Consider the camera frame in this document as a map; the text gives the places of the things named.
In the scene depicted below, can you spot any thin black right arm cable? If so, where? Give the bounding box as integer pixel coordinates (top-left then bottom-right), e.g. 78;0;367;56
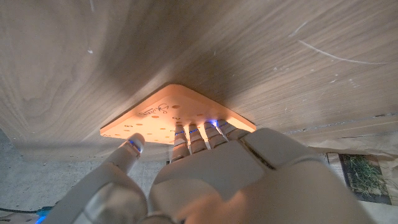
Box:
0;207;41;214

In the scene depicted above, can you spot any printed fabric backdrop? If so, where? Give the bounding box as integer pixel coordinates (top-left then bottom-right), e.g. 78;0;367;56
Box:
310;136;398;224

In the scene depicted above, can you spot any orange peg board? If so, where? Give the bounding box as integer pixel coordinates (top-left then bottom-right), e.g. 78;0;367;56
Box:
99;83;257;146

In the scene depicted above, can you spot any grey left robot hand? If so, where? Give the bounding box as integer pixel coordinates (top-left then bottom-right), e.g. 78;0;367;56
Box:
43;119;376;224

